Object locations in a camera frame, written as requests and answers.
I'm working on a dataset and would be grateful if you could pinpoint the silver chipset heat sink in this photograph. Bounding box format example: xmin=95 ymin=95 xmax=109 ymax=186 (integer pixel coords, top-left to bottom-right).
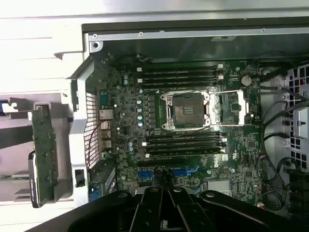
xmin=207 ymin=180 xmax=232 ymax=197

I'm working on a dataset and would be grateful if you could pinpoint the blue expansion slot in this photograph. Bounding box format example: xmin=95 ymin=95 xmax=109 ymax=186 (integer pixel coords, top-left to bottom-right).
xmin=139 ymin=168 xmax=201 ymax=179

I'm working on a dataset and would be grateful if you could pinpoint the black expansion slot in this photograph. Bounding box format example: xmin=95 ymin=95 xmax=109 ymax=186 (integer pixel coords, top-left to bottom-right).
xmin=137 ymin=157 xmax=187 ymax=167

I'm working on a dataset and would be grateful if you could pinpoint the black case fan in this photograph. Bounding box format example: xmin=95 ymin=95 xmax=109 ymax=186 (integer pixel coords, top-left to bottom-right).
xmin=286 ymin=169 xmax=309 ymax=218

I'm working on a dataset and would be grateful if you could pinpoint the grey parts rack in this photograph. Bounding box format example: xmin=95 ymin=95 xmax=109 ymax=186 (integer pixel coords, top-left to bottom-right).
xmin=0 ymin=93 xmax=73 ymax=203

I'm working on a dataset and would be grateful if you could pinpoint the open black PC case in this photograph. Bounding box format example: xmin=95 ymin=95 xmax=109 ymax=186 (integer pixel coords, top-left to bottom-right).
xmin=69 ymin=23 xmax=309 ymax=232

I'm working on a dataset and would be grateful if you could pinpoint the green motherboard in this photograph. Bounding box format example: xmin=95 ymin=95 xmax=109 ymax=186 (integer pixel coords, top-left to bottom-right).
xmin=96 ymin=58 xmax=264 ymax=208

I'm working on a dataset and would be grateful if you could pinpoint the silver socket cover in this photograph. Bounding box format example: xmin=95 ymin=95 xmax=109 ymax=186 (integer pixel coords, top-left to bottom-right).
xmin=209 ymin=89 xmax=250 ymax=127

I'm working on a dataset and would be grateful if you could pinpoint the CPU socket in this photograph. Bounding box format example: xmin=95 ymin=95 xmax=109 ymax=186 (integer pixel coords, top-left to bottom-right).
xmin=159 ymin=90 xmax=211 ymax=131

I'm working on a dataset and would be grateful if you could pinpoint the perforated metal drive cage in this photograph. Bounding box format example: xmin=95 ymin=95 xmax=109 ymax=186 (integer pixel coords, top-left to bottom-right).
xmin=286 ymin=65 xmax=309 ymax=170

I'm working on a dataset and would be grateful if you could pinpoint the thin red wire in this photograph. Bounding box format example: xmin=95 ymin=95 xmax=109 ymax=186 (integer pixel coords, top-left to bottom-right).
xmin=86 ymin=120 xmax=107 ymax=168

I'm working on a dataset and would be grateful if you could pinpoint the black power wire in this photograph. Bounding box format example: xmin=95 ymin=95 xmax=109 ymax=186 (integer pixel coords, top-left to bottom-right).
xmin=262 ymin=98 xmax=309 ymax=155

